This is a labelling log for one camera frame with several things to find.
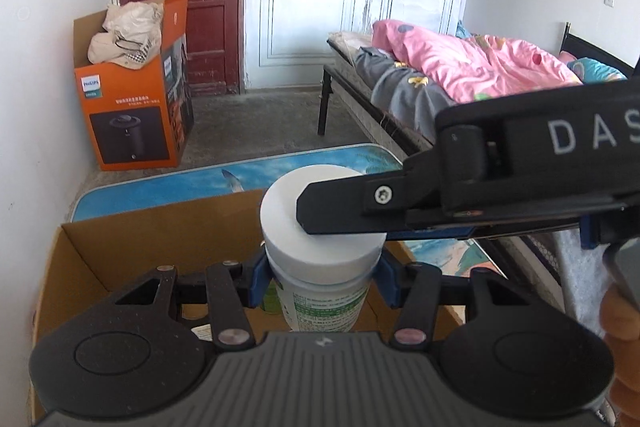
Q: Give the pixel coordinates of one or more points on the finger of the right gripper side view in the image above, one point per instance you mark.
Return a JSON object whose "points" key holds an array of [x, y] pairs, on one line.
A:
{"points": [[360, 204]]}

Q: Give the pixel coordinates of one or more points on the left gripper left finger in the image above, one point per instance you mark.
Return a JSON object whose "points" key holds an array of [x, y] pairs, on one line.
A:
{"points": [[231, 288]]}

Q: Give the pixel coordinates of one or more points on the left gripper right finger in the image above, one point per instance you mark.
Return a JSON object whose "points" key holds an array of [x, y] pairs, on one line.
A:
{"points": [[414, 290]]}

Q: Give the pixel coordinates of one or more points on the white green pill bottle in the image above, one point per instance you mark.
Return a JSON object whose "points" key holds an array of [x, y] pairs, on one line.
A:
{"points": [[322, 281]]}

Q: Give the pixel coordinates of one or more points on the white power adapter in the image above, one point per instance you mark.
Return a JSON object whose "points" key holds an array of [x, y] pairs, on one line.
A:
{"points": [[203, 332]]}

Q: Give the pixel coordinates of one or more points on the green dropper bottle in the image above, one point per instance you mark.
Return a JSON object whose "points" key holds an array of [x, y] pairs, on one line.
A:
{"points": [[271, 302]]}

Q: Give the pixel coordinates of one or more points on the person's right hand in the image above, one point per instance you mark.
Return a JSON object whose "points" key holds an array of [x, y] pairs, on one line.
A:
{"points": [[620, 322]]}

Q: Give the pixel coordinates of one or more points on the grey blanket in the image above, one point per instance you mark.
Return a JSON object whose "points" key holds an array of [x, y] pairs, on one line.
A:
{"points": [[403, 92]]}

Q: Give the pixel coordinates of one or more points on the pink floral quilt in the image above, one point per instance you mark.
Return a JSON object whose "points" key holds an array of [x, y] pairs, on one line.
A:
{"points": [[476, 68]]}

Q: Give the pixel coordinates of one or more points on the orange Philips box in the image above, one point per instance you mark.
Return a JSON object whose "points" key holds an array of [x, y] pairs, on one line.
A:
{"points": [[136, 118]]}

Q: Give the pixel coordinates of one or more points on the beige cloth in box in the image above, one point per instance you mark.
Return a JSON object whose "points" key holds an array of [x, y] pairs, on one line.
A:
{"points": [[131, 36]]}

